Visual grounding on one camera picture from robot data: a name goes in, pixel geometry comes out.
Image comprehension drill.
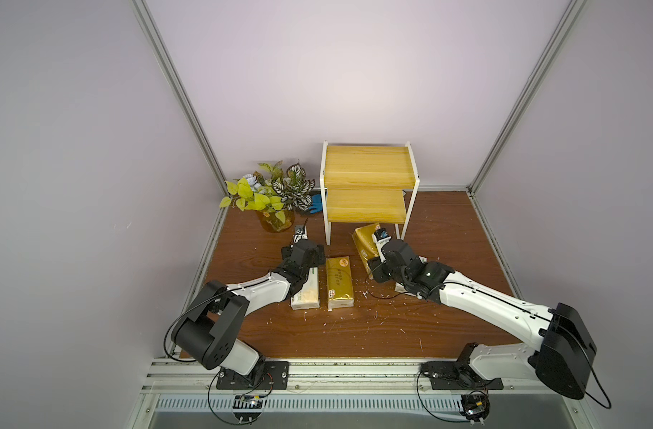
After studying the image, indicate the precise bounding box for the white frame wooden shelf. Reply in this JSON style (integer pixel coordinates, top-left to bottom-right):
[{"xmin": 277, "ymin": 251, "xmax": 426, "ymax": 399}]
[{"xmin": 319, "ymin": 141, "xmax": 420, "ymax": 244}]

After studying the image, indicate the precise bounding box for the potted artificial plant amber vase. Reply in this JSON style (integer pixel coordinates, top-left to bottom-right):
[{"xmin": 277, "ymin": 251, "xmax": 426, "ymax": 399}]
[{"xmin": 219, "ymin": 161, "xmax": 316, "ymax": 232}]

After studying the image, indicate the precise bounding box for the white green tissue pack right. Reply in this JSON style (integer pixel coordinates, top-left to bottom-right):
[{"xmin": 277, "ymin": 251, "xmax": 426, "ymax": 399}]
[{"xmin": 394, "ymin": 257, "xmax": 427, "ymax": 294}]

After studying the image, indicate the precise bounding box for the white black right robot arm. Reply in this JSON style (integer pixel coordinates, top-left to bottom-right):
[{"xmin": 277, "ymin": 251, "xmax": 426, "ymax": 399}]
[{"xmin": 367, "ymin": 237, "xmax": 597, "ymax": 400}]

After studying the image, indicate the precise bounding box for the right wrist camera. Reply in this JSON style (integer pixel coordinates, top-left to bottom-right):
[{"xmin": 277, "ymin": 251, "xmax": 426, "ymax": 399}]
[{"xmin": 372, "ymin": 227, "xmax": 392, "ymax": 262}]

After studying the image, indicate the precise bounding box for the white green tissue pack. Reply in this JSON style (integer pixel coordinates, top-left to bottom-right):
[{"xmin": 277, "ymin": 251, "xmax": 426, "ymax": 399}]
[
  {"xmin": 394, "ymin": 257, "xmax": 427, "ymax": 294},
  {"xmin": 291, "ymin": 267, "xmax": 320, "ymax": 310}
]

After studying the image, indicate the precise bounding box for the white green tissue pack left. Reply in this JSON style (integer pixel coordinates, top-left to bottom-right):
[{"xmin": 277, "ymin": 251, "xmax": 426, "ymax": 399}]
[{"xmin": 291, "ymin": 267, "xmax": 320, "ymax": 310}]

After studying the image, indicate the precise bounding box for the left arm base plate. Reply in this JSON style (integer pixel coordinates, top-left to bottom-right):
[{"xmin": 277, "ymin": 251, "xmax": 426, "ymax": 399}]
[{"xmin": 216, "ymin": 360, "xmax": 290, "ymax": 391}]

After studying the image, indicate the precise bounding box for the right small circuit board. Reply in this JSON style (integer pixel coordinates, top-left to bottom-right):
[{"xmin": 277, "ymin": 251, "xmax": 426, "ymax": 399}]
[{"xmin": 460, "ymin": 391, "xmax": 491, "ymax": 425}]

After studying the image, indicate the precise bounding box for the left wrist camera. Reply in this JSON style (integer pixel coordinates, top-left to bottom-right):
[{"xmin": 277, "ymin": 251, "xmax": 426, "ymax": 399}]
[{"xmin": 292, "ymin": 225, "xmax": 308, "ymax": 244}]

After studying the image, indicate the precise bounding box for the small circuit board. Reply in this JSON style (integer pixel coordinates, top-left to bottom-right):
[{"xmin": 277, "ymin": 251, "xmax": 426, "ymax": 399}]
[
  {"xmin": 232, "ymin": 395, "xmax": 265, "ymax": 425},
  {"xmin": 460, "ymin": 391, "xmax": 491, "ymax": 425}
]

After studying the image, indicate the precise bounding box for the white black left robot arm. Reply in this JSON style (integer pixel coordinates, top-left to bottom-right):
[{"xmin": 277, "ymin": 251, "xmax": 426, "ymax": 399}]
[{"xmin": 168, "ymin": 239, "xmax": 326, "ymax": 385}]

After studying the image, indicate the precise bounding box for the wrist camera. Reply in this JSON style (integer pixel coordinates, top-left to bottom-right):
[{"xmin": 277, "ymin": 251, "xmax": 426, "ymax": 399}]
[
  {"xmin": 292, "ymin": 225, "xmax": 308, "ymax": 244},
  {"xmin": 372, "ymin": 227, "xmax": 392, "ymax": 262}
]

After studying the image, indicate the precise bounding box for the left small circuit board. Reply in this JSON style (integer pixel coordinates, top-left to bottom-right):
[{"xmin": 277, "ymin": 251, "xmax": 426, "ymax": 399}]
[{"xmin": 232, "ymin": 395, "xmax": 265, "ymax": 425}]

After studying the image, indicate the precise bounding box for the aluminium front rail frame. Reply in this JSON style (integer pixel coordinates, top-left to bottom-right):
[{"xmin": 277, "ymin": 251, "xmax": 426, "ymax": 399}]
[{"xmin": 127, "ymin": 359, "xmax": 598, "ymax": 428}]

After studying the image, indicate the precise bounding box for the gold tissue pack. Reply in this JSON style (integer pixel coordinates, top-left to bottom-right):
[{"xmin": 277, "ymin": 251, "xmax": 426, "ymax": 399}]
[
  {"xmin": 352, "ymin": 223, "xmax": 381, "ymax": 279},
  {"xmin": 326, "ymin": 257, "xmax": 354, "ymax": 311}
]

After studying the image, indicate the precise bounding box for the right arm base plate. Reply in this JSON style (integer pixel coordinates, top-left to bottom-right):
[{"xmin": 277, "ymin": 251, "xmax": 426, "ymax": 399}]
[{"xmin": 420, "ymin": 361, "xmax": 504, "ymax": 391}]

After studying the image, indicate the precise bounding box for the blue grey work glove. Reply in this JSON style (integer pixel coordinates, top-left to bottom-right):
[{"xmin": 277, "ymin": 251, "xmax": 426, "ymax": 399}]
[{"xmin": 305, "ymin": 193, "xmax": 323, "ymax": 215}]

